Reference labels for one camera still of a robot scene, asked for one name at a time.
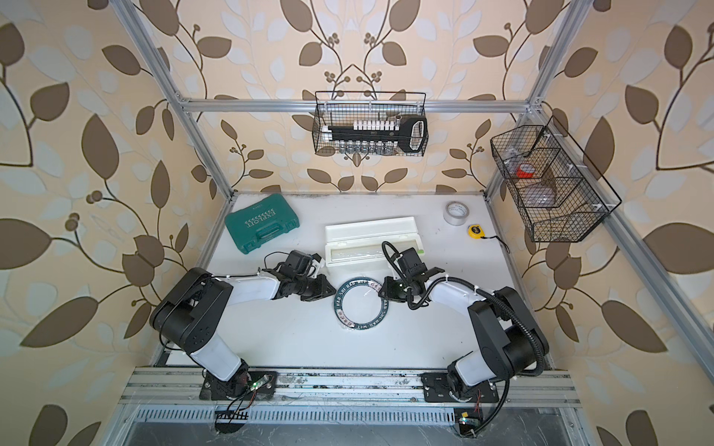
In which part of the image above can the white plate dark green rim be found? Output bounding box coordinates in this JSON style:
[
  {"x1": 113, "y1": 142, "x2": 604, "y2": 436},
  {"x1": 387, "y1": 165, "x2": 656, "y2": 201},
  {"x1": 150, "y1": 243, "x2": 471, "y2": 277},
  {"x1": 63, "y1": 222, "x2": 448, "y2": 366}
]
[{"x1": 333, "y1": 276, "x2": 390, "y2": 330}]

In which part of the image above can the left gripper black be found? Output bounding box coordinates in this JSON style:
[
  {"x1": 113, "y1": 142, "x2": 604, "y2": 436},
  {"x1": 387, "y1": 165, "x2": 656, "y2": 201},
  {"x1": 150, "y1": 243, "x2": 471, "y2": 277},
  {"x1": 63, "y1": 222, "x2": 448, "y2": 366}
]
[{"x1": 293, "y1": 275, "x2": 338, "y2": 300}]

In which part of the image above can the black socket set holder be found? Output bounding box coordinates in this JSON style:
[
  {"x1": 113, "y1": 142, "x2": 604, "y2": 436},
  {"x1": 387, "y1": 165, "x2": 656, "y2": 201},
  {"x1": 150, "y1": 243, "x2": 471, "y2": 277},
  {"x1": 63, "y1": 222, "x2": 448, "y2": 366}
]
[{"x1": 313, "y1": 114, "x2": 429, "y2": 155}]

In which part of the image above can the black wire basket back wall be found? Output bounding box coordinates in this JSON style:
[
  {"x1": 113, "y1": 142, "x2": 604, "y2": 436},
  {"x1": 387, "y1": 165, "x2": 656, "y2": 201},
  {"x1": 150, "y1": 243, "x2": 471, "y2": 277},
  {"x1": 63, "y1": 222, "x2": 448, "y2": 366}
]
[{"x1": 312, "y1": 89, "x2": 429, "y2": 156}]

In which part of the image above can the aluminium frame front rail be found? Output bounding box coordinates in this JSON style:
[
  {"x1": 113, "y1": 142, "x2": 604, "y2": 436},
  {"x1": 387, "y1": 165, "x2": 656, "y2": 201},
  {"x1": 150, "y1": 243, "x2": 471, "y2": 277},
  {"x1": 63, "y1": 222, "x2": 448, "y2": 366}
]
[{"x1": 119, "y1": 367, "x2": 582, "y2": 409}]

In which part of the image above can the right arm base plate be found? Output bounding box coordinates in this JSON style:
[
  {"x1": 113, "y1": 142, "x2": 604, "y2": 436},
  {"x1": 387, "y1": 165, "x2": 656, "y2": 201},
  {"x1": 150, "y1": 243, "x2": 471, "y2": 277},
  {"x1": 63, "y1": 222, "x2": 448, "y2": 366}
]
[{"x1": 420, "y1": 372, "x2": 499, "y2": 404}]

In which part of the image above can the red item in basket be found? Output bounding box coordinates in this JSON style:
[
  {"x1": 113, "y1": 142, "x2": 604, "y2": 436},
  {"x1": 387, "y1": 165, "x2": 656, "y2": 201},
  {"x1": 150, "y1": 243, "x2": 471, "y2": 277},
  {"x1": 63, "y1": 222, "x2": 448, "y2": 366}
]
[{"x1": 515, "y1": 163, "x2": 537, "y2": 180}]

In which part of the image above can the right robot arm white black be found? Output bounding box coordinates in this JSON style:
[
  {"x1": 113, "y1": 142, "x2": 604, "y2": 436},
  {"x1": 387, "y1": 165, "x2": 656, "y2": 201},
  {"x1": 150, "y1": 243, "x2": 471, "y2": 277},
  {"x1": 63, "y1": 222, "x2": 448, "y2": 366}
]
[{"x1": 379, "y1": 242, "x2": 550, "y2": 393}]

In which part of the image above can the white plastic wrap dispenser box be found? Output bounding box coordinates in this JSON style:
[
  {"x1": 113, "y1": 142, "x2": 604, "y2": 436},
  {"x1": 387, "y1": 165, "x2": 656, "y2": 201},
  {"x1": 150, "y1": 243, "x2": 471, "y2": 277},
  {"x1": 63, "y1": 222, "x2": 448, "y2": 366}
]
[{"x1": 325, "y1": 217, "x2": 424, "y2": 267}]

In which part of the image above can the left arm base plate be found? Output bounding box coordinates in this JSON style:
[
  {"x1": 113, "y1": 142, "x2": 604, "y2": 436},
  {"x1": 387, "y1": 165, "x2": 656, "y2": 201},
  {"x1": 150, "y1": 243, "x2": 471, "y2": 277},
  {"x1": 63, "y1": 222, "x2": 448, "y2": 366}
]
[{"x1": 199, "y1": 370, "x2": 278, "y2": 401}]

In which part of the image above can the black corrugated cable conduit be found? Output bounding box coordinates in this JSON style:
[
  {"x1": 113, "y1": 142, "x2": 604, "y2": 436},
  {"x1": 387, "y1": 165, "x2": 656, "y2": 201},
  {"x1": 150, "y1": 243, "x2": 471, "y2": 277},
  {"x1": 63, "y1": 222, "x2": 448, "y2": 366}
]
[{"x1": 381, "y1": 240, "x2": 550, "y2": 377}]

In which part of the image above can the black wire basket wall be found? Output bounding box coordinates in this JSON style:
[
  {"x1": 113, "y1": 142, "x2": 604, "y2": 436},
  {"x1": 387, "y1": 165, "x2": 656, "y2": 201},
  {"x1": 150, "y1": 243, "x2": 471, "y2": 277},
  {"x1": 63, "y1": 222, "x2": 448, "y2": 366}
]
[
  {"x1": 490, "y1": 117, "x2": 622, "y2": 243},
  {"x1": 312, "y1": 89, "x2": 429, "y2": 156}
]

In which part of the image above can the yellow tape measure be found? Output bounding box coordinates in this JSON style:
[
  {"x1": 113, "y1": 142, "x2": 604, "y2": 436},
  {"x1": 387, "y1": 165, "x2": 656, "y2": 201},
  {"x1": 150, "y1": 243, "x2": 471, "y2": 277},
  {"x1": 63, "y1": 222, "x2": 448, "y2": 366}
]
[{"x1": 468, "y1": 224, "x2": 486, "y2": 240}]

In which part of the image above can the green plastic tool case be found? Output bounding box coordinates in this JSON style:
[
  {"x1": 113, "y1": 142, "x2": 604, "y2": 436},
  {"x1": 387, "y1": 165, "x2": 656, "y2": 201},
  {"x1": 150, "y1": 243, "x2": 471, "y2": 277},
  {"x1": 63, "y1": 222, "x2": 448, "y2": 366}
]
[{"x1": 224, "y1": 193, "x2": 299, "y2": 255}]

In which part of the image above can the grey duct tape roll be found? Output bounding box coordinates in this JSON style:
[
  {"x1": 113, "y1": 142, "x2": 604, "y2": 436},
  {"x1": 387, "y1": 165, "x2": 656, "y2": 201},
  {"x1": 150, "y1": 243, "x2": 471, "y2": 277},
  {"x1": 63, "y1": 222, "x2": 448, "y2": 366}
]
[{"x1": 444, "y1": 201, "x2": 470, "y2": 227}]

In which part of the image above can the black wire basket right wall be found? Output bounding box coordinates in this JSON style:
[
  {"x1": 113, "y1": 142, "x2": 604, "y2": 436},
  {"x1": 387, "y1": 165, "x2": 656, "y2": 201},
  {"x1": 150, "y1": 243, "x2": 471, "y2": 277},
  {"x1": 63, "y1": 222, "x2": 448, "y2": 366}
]
[{"x1": 490, "y1": 117, "x2": 622, "y2": 243}]

